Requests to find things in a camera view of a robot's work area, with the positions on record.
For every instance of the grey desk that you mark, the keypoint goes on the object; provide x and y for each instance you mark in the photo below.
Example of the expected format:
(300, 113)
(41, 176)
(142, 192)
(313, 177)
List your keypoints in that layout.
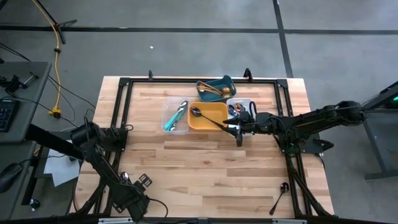
(15, 152)

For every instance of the clear plastic bin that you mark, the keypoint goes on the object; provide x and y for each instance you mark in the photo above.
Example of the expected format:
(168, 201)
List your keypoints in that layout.
(168, 105)

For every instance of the silver bracket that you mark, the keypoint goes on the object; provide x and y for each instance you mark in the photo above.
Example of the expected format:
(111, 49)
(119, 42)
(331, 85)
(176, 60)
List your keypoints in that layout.
(115, 221)
(289, 221)

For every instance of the black keyboard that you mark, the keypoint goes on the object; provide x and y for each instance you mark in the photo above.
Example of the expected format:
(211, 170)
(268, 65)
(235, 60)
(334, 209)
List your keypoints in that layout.
(6, 113)

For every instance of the black table clamp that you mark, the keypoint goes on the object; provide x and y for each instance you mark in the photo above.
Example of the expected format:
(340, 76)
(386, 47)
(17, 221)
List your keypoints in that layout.
(247, 74)
(150, 74)

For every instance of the black flat beam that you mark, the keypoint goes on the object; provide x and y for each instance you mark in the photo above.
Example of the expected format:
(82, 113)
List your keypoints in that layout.
(46, 140)

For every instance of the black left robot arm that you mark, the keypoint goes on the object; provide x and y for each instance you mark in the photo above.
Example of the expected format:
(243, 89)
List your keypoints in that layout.
(102, 168)

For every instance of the grey side table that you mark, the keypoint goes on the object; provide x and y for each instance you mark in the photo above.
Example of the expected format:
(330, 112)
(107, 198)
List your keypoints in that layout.
(25, 93)

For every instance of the black computer mouse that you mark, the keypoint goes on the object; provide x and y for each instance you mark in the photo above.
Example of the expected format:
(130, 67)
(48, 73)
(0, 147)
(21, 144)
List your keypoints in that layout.
(9, 175)

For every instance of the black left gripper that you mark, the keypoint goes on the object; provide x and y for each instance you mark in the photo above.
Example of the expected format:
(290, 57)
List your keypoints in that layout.
(132, 194)

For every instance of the black tripod stand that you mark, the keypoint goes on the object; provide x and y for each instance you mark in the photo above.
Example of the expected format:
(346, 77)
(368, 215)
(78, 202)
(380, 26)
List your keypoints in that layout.
(58, 25)

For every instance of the yellow plastic bin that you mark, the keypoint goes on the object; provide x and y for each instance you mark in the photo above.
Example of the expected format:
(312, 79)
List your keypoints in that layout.
(211, 121)

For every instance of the black caster wheel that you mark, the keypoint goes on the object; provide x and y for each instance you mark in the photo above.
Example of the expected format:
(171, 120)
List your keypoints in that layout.
(34, 203)

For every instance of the teal plastic bin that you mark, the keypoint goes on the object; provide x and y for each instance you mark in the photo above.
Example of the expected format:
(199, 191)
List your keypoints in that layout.
(214, 97)

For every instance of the white plastic bin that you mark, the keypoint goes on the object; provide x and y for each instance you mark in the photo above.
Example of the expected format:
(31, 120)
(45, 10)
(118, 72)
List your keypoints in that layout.
(245, 102)

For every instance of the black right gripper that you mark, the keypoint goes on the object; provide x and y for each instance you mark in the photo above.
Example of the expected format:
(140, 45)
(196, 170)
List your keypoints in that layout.
(248, 123)

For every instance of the black hand tool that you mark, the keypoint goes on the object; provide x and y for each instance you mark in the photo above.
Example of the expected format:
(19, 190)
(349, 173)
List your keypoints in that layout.
(12, 83)

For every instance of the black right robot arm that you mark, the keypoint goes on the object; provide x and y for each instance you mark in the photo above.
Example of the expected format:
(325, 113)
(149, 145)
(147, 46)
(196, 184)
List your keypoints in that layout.
(326, 115)

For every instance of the grey equipment stand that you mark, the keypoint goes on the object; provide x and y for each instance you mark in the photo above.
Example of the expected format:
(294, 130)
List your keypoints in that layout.
(382, 140)

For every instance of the white paper sheet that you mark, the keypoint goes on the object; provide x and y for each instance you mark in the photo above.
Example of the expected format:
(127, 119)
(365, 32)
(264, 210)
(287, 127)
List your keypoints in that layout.
(62, 169)

